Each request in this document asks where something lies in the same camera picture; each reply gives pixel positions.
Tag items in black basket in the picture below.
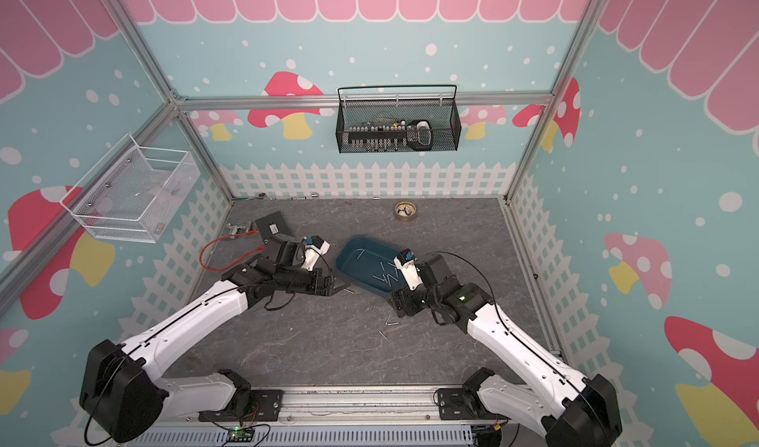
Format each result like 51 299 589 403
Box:
337 120 434 153

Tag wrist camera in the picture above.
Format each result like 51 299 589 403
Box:
393 249 423 291
302 236 330 271

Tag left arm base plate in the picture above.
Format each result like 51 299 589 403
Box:
199 389 285 422

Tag white wire basket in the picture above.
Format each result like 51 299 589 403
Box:
59 134 201 243

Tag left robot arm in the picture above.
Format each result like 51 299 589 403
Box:
79 235 343 443

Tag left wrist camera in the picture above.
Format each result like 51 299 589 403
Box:
302 236 330 271

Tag small green circuit board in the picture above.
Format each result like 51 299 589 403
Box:
225 427 256 444

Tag brown tape roll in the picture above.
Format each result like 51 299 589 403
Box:
393 201 418 222

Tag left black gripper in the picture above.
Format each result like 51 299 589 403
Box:
276 267 350 298

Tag aluminium front rail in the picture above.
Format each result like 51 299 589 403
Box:
156 384 606 430

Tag teal plastic storage box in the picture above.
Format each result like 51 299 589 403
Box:
336 237 406 299

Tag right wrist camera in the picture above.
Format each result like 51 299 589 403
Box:
393 249 423 291

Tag red cable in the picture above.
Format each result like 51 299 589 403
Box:
198 228 268 272

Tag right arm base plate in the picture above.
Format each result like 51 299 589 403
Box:
433 387 507 421

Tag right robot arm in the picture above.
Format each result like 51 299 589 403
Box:
389 249 623 446

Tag silver metal bracket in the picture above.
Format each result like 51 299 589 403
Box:
227 221 256 239

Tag black power adapter box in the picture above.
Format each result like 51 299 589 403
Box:
254 211 293 243

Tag black wire mesh basket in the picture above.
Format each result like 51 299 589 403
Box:
335 85 462 154

